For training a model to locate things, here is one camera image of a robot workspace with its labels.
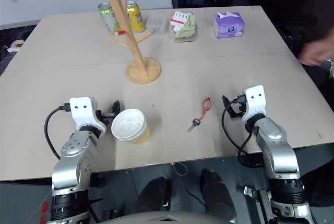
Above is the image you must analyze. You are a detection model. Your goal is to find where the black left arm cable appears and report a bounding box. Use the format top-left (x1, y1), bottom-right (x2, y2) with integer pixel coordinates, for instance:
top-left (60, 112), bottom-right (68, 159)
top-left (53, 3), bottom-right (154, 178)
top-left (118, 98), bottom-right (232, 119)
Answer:
top-left (44, 103), bottom-right (71, 160)

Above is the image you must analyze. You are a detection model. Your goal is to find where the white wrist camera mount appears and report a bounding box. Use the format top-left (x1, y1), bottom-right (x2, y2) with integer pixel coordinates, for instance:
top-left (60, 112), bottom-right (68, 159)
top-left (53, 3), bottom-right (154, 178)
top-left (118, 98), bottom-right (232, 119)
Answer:
top-left (68, 96), bottom-right (108, 132)
top-left (242, 84), bottom-right (268, 124)

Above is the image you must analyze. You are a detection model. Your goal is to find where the grey robot torso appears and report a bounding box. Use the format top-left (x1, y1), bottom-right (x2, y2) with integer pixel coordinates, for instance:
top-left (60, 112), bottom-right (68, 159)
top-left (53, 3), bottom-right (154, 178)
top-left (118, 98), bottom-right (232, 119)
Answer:
top-left (98, 209), bottom-right (233, 224)

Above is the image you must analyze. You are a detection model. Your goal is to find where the white paper cup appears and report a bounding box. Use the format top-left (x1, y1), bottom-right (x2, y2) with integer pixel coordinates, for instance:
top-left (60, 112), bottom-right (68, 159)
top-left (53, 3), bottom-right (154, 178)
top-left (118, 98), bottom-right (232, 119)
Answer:
top-left (111, 108), bottom-right (151, 146)

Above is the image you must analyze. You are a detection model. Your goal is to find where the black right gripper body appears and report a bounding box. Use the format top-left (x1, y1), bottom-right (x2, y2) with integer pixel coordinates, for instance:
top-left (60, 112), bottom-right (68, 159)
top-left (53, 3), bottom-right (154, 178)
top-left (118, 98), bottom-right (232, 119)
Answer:
top-left (230, 94), bottom-right (248, 119)

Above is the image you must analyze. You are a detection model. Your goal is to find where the clear box with white packets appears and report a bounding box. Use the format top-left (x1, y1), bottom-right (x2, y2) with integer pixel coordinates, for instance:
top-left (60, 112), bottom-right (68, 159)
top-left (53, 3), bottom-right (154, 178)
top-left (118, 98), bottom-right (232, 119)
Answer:
top-left (170, 11), bottom-right (197, 43)

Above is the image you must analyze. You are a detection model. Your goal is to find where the purple tissue box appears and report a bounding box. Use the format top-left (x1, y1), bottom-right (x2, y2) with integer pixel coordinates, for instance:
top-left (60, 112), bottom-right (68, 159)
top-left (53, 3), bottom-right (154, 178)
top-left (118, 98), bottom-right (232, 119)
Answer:
top-left (211, 11), bottom-right (247, 39)

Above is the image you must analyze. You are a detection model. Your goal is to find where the wooden peg tree stand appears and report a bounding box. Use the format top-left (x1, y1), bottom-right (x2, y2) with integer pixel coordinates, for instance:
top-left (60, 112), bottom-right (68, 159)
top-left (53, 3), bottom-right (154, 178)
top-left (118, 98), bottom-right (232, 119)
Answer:
top-left (75, 0), bottom-right (162, 85)

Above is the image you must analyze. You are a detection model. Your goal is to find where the key with red strap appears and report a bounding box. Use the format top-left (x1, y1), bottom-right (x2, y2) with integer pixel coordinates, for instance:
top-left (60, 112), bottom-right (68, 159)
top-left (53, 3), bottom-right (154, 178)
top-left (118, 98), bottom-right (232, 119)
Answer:
top-left (186, 97), bottom-right (213, 133)

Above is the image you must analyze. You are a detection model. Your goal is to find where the green drink can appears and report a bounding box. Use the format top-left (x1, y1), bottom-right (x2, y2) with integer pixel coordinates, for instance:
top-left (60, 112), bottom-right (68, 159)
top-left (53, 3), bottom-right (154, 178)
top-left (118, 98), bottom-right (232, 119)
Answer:
top-left (98, 2), bottom-right (122, 35)

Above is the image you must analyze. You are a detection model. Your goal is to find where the white object on floor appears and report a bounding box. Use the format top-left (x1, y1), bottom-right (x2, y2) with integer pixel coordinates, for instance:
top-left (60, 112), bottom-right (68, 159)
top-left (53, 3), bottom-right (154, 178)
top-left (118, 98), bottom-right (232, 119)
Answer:
top-left (7, 39), bottom-right (26, 53)

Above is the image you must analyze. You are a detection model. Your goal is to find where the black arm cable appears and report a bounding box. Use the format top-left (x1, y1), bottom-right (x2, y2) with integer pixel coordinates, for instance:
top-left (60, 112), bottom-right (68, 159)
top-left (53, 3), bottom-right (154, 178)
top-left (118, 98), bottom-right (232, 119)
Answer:
top-left (221, 95), bottom-right (254, 157)
top-left (44, 103), bottom-right (71, 160)

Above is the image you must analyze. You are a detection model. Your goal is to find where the black clamp block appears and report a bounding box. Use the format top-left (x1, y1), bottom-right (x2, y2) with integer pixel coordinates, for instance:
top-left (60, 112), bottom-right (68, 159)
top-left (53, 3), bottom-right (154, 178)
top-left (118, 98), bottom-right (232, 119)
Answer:
top-left (238, 153), bottom-right (266, 169)

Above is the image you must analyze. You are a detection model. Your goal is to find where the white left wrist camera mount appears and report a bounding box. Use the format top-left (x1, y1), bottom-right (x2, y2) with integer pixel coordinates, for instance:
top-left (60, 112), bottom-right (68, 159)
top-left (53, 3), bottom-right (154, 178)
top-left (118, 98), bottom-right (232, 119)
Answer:
top-left (68, 96), bottom-right (108, 132)

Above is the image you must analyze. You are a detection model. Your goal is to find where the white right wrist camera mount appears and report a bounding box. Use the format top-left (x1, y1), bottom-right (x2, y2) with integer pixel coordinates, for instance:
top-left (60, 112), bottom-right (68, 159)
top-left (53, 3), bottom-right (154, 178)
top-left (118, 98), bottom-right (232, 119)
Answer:
top-left (242, 84), bottom-right (268, 124)

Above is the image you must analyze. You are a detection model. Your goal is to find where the small empty clear plastic box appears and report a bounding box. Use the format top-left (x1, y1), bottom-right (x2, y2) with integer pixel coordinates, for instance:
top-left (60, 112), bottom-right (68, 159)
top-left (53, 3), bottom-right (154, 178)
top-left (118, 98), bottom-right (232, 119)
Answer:
top-left (146, 15), bottom-right (168, 36)

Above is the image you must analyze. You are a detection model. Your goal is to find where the bystander bare hand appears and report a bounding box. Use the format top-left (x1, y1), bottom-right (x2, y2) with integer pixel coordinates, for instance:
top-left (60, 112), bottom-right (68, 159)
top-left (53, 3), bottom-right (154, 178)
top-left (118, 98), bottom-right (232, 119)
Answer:
top-left (297, 34), bottom-right (331, 67)

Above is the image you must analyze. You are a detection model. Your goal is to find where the thin white floor cable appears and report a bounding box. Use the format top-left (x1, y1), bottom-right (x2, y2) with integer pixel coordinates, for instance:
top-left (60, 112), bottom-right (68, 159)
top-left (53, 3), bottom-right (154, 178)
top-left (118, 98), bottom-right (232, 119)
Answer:
top-left (170, 162), bottom-right (187, 177)

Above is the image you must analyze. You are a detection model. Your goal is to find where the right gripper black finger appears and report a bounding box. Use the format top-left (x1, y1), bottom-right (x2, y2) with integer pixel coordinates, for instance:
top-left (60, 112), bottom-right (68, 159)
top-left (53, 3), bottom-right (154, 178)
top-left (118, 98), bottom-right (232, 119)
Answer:
top-left (225, 107), bottom-right (237, 120)
top-left (221, 94), bottom-right (233, 110)

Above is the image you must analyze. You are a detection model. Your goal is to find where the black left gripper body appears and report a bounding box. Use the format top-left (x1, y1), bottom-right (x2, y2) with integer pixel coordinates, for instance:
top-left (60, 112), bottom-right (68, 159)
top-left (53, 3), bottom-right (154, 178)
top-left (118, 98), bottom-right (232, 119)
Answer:
top-left (94, 109), bottom-right (116, 126)

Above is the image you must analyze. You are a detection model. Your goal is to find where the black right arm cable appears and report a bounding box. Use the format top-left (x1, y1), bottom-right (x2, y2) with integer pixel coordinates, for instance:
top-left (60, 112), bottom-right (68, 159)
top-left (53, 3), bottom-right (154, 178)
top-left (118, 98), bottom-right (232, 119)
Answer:
top-left (221, 95), bottom-right (254, 157)

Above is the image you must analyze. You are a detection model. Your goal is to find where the grey metal frame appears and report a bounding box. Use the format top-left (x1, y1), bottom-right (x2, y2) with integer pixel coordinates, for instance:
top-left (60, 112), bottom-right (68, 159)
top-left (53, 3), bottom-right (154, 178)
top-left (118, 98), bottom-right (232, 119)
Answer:
top-left (243, 185), bottom-right (275, 224)

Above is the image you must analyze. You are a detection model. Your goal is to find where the thin black floor cable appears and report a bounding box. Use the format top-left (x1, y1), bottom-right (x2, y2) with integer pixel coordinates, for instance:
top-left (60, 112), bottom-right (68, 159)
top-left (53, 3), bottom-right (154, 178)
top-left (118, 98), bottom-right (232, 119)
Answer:
top-left (182, 163), bottom-right (207, 207)

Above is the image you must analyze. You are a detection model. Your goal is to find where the yellow drink can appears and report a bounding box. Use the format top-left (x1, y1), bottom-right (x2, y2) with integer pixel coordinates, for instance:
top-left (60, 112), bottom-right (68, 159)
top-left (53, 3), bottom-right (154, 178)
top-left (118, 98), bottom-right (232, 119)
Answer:
top-left (126, 0), bottom-right (147, 33)

